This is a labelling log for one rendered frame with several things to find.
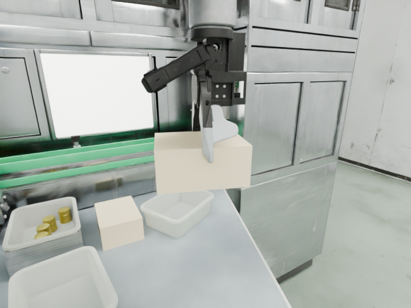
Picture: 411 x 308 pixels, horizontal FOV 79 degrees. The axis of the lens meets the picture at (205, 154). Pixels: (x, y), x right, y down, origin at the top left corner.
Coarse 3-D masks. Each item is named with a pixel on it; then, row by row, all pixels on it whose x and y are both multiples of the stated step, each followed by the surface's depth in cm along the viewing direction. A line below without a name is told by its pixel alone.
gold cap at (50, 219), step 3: (45, 216) 77; (48, 216) 77; (51, 216) 77; (54, 216) 78; (42, 219) 76; (45, 219) 76; (48, 219) 76; (51, 219) 76; (54, 219) 77; (45, 222) 75; (48, 222) 75; (51, 222) 76; (54, 222) 77; (51, 225) 76; (54, 225) 77; (51, 228) 76; (54, 228) 77; (51, 231) 77; (54, 231) 77
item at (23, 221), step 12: (36, 204) 79; (48, 204) 81; (60, 204) 82; (72, 204) 79; (12, 216) 72; (24, 216) 78; (36, 216) 79; (72, 216) 84; (12, 228) 68; (24, 228) 78; (60, 228) 79; (72, 228) 79; (12, 240) 65; (24, 240) 73; (36, 240) 62; (48, 240) 63
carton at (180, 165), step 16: (160, 144) 42; (176, 144) 42; (192, 144) 42; (224, 144) 42; (240, 144) 42; (160, 160) 39; (176, 160) 40; (192, 160) 40; (224, 160) 41; (240, 160) 42; (160, 176) 40; (176, 176) 40; (192, 176) 41; (208, 176) 41; (224, 176) 42; (240, 176) 42; (160, 192) 41; (176, 192) 41
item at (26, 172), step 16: (144, 144) 100; (32, 160) 82; (48, 160) 85; (64, 160) 87; (80, 160) 90; (96, 160) 93; (112, 160) 96; (128, 160) 99; (144, 160) 102; (0, 176) 79; (16, 176) 81; (32, 176) 83; (48, 176) 86; (64, 176) 88
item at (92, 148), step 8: (104, 144) 100; (112, 144) 101; (120, 144) 103; (128, 144) 105; (136, 144) 106; (48, 152) 90; (56, 152) 92; (64, 152) 93; (72, 152) 94; (80, 152) 96; (0, 160) 84; (8, 160) 85; (16, 160) 86; (24, 160) 87
